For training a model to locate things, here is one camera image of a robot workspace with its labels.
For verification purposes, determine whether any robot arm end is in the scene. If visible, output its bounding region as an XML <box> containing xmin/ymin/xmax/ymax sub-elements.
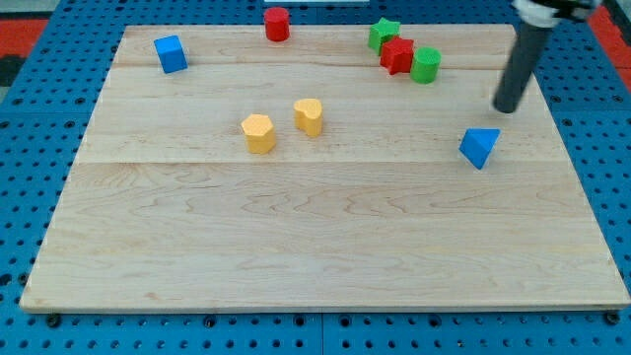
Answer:
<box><xmin>512</xmin><ymin>0</ymin><xmax>602</xmax><ymax>29</ymax></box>

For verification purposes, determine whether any green cylinder block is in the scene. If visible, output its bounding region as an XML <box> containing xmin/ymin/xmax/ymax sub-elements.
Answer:
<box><xmin>410</xmin><ymin>47</ymin><xmax>442</xmax><ymax>84</ymax></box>

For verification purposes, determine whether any red star block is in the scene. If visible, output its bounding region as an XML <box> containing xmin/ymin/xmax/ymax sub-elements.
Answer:
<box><xmin>380</xmin><ymin>35</ymin><xmax>414</xmax><ymax>75</ymax></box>

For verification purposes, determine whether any red cylinder block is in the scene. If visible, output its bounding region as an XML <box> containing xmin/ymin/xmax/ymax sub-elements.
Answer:
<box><xmin>263</xmin><ymin>7</ymin><xmax>290</xmax><ymax>41</ymax></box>

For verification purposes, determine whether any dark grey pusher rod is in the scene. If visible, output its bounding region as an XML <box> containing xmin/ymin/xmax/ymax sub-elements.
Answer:
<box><xmin>493</xmin><ymin>22</ymin><xmax>552</xmax><ymax>113</ymax></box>

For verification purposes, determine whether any blue triangle block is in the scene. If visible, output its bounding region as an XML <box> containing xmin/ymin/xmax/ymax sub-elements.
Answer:
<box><xmin>458</xmin><ymin>128</ymin><xmax>501</xmax><ymax>170</ymax></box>

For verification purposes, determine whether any yellow heart block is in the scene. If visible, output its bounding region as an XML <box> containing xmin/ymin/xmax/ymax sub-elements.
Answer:
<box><xmin>294</xmin><ymin>99</ymin><xmax>323</xmax><ymax>137</ymax></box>

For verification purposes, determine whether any wooden board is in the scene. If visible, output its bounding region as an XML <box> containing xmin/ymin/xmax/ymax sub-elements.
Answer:
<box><xmin>20</xmin><ymin>25</ymin><xmax>630</xmax><ymax>314</ymax></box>

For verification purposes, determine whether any green star block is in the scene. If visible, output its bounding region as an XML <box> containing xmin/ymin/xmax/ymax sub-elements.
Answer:
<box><xmin>368</xmin><ymin>17</ymin><xmax>400</xmax><ymax>55</ymax></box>

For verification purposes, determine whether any blue cube block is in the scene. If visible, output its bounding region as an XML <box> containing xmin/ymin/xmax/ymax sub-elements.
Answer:
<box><xmin>154</xmin><ymin>35</ymin><xmax>188</xmax><ymax>74</ymax></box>

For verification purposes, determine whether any yellow hexagon block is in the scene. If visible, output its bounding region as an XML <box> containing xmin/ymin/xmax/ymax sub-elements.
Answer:
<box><xmin>241</xmin><ymin>113</ymin><xmax>276</xmax><ymax>154</ymax></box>

